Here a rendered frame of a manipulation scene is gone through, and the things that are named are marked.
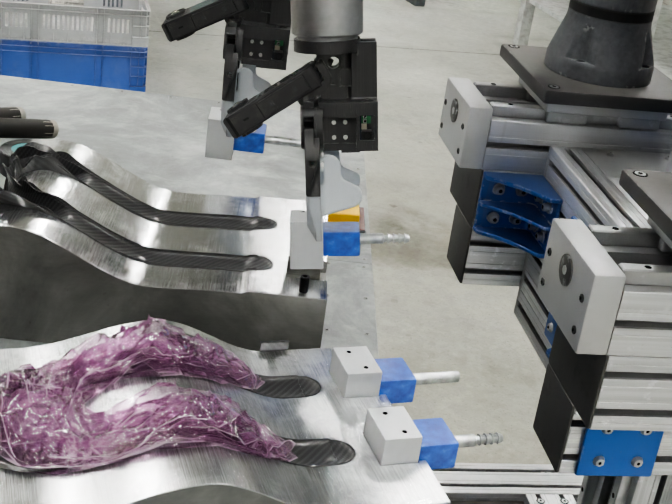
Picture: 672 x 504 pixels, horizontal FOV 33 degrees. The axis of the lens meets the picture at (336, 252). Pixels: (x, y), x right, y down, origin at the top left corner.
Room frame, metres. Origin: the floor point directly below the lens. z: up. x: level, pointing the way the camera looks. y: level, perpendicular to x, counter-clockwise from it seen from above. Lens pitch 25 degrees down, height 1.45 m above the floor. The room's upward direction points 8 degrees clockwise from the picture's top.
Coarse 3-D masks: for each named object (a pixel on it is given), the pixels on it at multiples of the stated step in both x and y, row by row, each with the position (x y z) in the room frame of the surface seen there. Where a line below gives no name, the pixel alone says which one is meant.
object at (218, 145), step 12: (216, 108) 1.43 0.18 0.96; (216, 120) 1.39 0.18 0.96; (216, 132) 1.39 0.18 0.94; (264, 132) 1.40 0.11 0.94; (216, 144) 1.39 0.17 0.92; (228, 144) 1.39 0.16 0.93; (240, 144) 1.40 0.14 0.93; (252, 144) 1.40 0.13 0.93; (264, 144) 1.41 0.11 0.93; (276, 144) 1.42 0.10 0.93; (288, 144) 1.42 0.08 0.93; (300, 144) 1.42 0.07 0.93; (216, 156) 1.39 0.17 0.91; (228, 156) 1.39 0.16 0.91
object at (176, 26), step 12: (216, 0) 1.40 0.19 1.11; (228, 0) 1.39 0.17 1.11; (240, 0) 1.39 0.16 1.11; (180, 12) 1.40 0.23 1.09; (192, 12) 1.39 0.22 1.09; (204, 12) 1.39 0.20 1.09; (216, 12) 1.39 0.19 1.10; (228, 12) 1.39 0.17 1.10; (240, 12) 1.39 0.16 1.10; (168, 24) 1.39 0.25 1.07; (180, 24) 1.39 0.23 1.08; (192, 24) 1.39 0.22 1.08; (204, 24) 1.39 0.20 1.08; (168, 36) 1.39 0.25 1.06; (180, 36) 1.39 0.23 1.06
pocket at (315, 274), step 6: (288, 258) 1.16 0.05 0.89; (288, 264) 1.16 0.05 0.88; (324, 264) 1.16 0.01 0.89; (288, 270) 1.16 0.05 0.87; (294, 270) 1.16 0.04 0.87; (300, 270) 1.16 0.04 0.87; (306, 270) 1.16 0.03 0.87; (312, 270) 1.16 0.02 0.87; (318, 270) 1.16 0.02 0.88; (324, 270) 1.16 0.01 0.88; (288, 276) 1.16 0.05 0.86; (294, 276) 1.16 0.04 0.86; (312, 276) 1.16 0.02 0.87; (318, 276) 1.16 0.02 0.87; (324, 276) 1.15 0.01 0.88
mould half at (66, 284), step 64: (64, 192) 1.16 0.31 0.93; (128, 192) 1.25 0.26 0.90; (0, 256) 1.04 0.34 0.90; (64, 256) 1.05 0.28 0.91; (0, 320) 1.04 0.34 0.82; (64, 320) 1.05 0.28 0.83; (128, 320) 1.05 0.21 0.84; (192, 320) 1.06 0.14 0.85; (256, 320) 1.06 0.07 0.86; (320, 320) 1.07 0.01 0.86
